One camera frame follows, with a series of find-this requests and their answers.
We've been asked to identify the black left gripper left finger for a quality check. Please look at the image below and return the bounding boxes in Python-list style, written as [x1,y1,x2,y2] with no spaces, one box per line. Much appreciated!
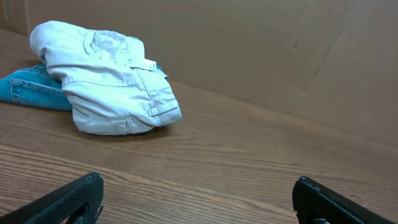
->
[1,172,104,224]

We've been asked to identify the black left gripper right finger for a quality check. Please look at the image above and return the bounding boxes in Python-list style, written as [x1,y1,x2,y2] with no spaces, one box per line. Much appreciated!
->
[292,176,394,224]

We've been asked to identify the beige pants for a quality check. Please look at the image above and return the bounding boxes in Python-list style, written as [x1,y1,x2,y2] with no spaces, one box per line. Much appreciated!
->
[30,21,182,136]

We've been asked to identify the blue denim jeans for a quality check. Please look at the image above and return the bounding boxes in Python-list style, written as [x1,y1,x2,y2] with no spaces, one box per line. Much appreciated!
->
[1,64,72,111]

